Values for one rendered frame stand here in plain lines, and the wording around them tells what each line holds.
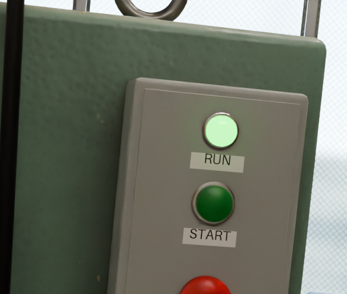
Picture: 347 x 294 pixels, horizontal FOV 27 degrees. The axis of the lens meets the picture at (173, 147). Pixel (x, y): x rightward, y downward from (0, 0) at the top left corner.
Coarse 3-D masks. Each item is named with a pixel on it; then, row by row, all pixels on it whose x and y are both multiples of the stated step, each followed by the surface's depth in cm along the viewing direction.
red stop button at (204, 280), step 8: (192, 280) 40; (200, 280) 39; (208, 280) 39; (216, 280) 40; (184, 288) 39; (192, 288) 39; (200, 288) 39; (208, 288) 39; (216, 288) 39; (224, 288) 40
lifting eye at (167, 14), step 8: (120, 0) 55; (128, 0) 55; (176, 0) 56; (184, 0) 56; (120, 8) 55; (128, 8) 55; (136, 8) 55; (168, 8) 56; (176, 8) 56; (136, 16) 55; (144, 16) 55; (152, 16) 55; (160, 16) 56; (168, 16) 56; (176, 16) 56
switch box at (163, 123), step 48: (144, 96) 39; (192, 96) 40; (240, 96) 40; (288, 96) 40; (144, 144) 39; (192, 144) 40; (240, 144) 40; (288, 144) 40; (144, 192) 40; (192, 192) 40; (240, 192) 40; (288, 192) 41; (144, 240) 40; (240, 240) 40; (288, 240) 41; (144, 288) 40; (240, 288) 41; (288, 288) 41
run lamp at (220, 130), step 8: (208, 120) 39; (216, 120) 39; (224, 120) 39; (232, 120) 39; (208, 128) 39; (216, 128) 39; (224, 128) 39; (232, 128) 39; (208, 136) 39; (216, 136) 39; (224, 136) 39; (232, 136) 39; (216, 144) 39; (224, 144) 39; (232, 144) 40
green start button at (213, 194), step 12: (204, 192) 39; (216, 192) 39; (228, 192) 40; (192, 204) 40; (204, 204) 39; (216, 204) 39; (228, 204) 40; (204, 216) 40; (216, 216) 40; (228, 216) 40
